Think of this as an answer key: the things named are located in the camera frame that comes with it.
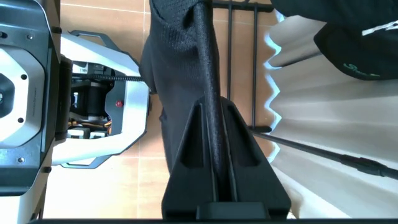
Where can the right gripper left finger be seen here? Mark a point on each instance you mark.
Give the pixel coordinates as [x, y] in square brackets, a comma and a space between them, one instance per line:
[189, 186]

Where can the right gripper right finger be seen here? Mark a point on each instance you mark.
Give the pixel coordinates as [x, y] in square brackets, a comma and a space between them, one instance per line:
[255, 186]

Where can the heap of clothes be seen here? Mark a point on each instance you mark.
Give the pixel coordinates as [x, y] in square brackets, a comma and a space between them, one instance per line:
[174, 62]

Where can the black shorts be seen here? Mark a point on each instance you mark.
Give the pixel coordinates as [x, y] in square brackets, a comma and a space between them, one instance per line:
[357, 46]

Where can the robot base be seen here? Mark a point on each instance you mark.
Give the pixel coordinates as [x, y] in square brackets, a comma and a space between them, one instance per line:
[25, 109]

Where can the black clothes rack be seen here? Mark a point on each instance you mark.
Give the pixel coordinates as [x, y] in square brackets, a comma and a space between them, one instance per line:
[255, 62]

